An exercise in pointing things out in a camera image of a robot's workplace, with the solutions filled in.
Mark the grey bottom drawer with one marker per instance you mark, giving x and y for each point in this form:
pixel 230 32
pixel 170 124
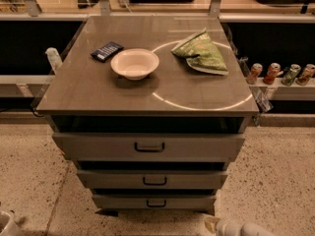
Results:
pixel 154 199

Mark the grey drawer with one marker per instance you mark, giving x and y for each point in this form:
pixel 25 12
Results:
pixel 150 147
pixel 154 199
pixel 145 180

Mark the grey middle drawer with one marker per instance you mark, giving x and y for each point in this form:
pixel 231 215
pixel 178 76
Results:
pixel 145 180

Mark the grey drawer cabinet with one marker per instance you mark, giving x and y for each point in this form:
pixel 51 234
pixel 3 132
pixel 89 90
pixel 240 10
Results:
pixel 86 96

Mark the grey top drawer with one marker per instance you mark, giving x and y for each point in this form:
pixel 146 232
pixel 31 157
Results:
pixel 150 147

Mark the orange soda can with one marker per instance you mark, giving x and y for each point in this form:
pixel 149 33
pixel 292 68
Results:
pixel 272 73

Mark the red soda can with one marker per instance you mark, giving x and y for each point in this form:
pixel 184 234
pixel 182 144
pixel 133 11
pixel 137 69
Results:
pixel 254 73

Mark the green soda can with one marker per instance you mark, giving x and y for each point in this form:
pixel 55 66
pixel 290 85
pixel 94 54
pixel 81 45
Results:
pixel 290 74

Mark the green chip bag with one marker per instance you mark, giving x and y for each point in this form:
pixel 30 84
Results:
pixel 201 54

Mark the brown soda can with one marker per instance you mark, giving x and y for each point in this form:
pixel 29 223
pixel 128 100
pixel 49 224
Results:
pixel 306 75

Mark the white bowl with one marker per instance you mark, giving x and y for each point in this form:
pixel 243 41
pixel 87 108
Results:
pixel 134 64

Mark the white object bottom left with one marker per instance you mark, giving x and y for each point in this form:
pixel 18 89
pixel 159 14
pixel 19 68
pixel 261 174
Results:
pixel 8 225

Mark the dark blue snack packet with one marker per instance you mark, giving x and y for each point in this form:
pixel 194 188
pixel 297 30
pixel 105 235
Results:
pixel 108 50

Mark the white bottle left side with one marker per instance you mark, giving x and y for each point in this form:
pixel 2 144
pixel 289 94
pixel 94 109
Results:
pixel 54 58

